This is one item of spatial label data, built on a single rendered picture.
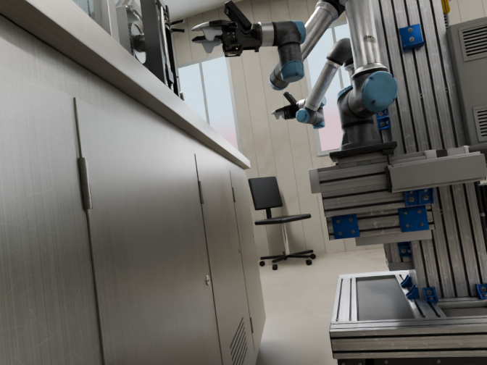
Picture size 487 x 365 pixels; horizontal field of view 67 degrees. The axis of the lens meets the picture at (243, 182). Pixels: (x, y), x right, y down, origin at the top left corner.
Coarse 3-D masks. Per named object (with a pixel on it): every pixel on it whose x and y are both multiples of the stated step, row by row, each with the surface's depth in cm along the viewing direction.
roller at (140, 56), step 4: (132, 28) 134; (136, 28) 139; (132, 32) 134; (136, 32) 138; (136, 48) 136; (136, 52) 135; (140, 52) 139; (144, 52) 144; (136, 56) 135; (140, 56) 138; (144, 56) 143; (140, 60) 138; (144, 60) 142
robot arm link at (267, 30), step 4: (260, 24) 116; (264, 24) 116; (268, 24) 116; (260, 28) 116; (264, 28) 115; (268, 28) 115; (272, 28) 116; (260, 32) 115; (264, 32) 115; (268, 32) 115; (272, 32) 116; (264, 36) 116; (268, 36) 116; (272, 36) 116; (260, 40) 117; (264, 40) 116; (268, 40) 117; (272, 40) 117; (260, 44) 118; (264, 44) 118; (268, 44) 118
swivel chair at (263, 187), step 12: (252, 180) 402; (264, 180) 412; (276, 180) 423; (252, 192) 398; (264, 192) 407; (276, 192) 418; (264, 204) 402; (276, 204) 412; (288, 216) 395; (300, 216) 378; (288, 252) 387; (300, 252) 393; (312, 252) 397; (264, 264) 395; (276, 264) 365
